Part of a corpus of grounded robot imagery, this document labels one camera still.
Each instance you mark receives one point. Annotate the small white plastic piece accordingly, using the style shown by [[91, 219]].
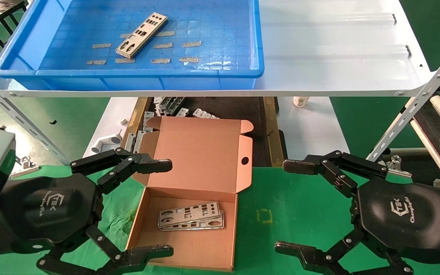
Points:
[[122, 121]]

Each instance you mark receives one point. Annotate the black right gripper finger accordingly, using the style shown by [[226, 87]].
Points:
[[296, 254], [300, 165]]

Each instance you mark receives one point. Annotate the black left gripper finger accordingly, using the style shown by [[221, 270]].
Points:
[[147, 254]]

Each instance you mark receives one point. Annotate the large blue plastic tray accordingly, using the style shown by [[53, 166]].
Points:
[[212, 23]]

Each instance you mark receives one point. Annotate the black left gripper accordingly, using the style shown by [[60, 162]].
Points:
[[44, 206]]

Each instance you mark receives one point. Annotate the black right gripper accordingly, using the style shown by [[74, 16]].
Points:
[[403, 214]]

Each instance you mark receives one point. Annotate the black rubber belt mat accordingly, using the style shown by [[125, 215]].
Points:
[[428, 114]]

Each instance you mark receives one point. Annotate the grey slotted shelf upright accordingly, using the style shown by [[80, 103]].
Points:
[[414, 105], [21, 118]]

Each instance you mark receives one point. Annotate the silver binder clip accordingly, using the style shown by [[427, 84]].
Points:
[[395, 165], [24, 167]]

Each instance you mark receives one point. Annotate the open brown cardboard box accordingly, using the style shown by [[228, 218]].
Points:
[[204, 152]]

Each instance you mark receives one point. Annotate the silver metal IO shield plate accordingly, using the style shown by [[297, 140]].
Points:
[[141, 35], [213, 225], [189, 214]]

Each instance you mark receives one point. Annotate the white metal shelf board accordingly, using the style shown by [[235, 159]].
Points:
[[338, 46]]

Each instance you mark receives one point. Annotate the silver metal bracket part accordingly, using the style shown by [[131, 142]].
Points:
[[139, 138], [129, 140], [174, 104], [203, 113], [159, 104], [181, 112], [148, 119]]

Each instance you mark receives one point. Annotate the white PVC pipe fitting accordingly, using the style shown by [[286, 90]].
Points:
[[105, 143]]

